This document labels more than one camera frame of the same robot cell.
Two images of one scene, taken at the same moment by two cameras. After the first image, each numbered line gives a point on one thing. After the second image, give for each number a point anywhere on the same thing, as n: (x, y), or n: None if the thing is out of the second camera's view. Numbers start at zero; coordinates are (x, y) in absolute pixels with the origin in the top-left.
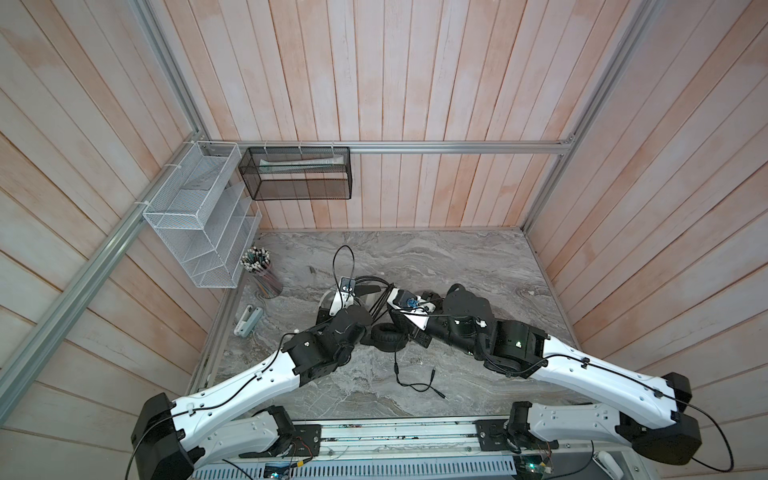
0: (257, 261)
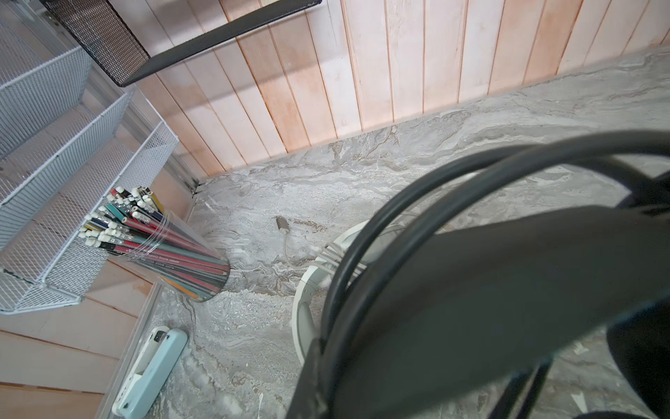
0: (133, 224)
